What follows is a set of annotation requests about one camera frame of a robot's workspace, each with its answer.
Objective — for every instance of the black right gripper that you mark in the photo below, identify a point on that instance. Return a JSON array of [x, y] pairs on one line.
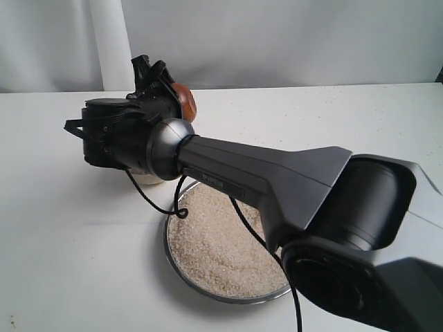
[[116, 132]]

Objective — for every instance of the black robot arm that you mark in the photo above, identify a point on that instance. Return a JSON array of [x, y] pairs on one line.
[[360, 236]]

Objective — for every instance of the cream ceramic rice bowl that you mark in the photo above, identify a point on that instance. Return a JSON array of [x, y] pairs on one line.
[[143, 178]]

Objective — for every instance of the round metal rice tray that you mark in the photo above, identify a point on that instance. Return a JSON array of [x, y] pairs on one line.
[[214, 254]]

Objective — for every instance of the white rolled backdrop tube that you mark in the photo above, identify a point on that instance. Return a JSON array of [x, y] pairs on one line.
[[112, 45]]

